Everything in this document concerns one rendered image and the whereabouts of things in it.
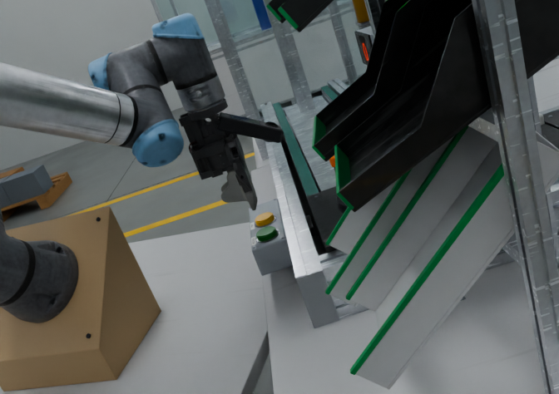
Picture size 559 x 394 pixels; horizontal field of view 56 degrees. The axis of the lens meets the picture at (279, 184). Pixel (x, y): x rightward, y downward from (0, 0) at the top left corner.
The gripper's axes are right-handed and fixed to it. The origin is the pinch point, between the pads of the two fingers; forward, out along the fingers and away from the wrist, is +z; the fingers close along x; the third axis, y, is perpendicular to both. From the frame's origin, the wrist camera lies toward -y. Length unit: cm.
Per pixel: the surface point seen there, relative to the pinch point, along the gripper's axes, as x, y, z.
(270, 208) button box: -13.0, -1.4, 7.5
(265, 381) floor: -77, 29, 104
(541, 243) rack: 55, -26, -10
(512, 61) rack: 55, -26, -25
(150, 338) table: 5.0, 27.8, 17.5
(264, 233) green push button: 0.7, 0.5, 6.2
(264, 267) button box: 3.5, 2.6, 11.6
